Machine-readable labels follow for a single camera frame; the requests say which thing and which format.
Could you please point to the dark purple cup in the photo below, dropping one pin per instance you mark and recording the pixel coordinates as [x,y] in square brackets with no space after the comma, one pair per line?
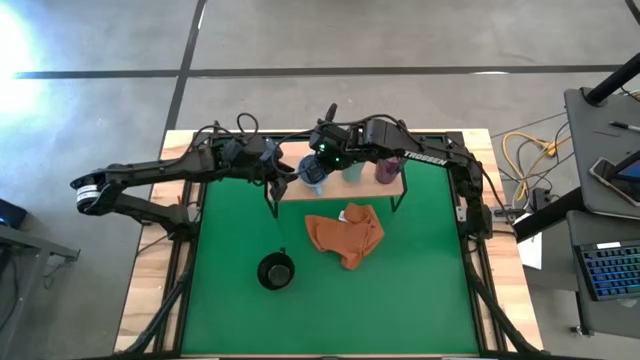
[387,171]

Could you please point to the black power strip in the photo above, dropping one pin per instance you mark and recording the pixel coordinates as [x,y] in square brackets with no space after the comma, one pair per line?
[540,197]

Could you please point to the grey desk top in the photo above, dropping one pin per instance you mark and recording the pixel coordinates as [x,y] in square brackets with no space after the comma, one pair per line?
[585,150]

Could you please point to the wooden shelf with black frame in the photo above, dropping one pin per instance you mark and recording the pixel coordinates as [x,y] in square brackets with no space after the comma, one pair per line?
[360,190]

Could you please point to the black mug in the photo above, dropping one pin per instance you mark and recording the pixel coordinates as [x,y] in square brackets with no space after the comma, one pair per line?
[275,272]

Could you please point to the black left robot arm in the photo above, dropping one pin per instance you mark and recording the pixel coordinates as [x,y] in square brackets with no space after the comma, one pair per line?
[150,172]

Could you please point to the black metal table frame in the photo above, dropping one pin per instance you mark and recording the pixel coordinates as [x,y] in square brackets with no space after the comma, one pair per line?
[184,300]

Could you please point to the teal plastic cup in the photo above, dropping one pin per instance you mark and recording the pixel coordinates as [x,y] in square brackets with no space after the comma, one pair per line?
[353,174]

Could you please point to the green table mat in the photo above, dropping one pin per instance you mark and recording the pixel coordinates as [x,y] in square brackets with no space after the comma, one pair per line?
[325,310]

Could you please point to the black pole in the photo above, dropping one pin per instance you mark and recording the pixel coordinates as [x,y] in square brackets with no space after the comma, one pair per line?
[612,80]

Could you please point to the orange cloth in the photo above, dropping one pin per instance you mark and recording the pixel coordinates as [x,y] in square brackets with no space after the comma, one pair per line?
[345,237]

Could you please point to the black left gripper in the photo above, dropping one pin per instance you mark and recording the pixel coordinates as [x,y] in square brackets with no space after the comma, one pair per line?
[245,152]

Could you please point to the backlit keyboard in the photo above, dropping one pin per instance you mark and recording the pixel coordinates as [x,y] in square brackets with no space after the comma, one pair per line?
[612,270]

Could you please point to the grey keyboard desk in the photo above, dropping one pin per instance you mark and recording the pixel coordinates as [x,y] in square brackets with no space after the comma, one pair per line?
[595,315]

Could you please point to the light blue mug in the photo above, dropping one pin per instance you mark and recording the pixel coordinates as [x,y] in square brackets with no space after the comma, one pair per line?
[303,172]

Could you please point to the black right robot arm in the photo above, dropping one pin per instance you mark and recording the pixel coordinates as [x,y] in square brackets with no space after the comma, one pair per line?
[440,155]

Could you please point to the white paper sheet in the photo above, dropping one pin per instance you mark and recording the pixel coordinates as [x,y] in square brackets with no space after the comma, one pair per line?
[531,250]

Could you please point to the black pen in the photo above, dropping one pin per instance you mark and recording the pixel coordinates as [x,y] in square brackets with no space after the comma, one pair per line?
[624,126]

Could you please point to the tablet with blue screen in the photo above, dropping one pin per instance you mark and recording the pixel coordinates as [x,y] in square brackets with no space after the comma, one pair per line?
[631,170]

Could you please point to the black box with blue light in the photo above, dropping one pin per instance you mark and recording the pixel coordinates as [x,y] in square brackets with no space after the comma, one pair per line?
[10,215]

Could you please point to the grey metal stand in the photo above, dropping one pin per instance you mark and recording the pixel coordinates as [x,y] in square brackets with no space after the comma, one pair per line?
[30,245]

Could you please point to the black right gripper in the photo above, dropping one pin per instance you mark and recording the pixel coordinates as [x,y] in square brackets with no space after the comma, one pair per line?
[332,142]

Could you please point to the smartphone with pale case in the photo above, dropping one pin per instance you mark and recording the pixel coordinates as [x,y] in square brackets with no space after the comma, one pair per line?
[612,182]

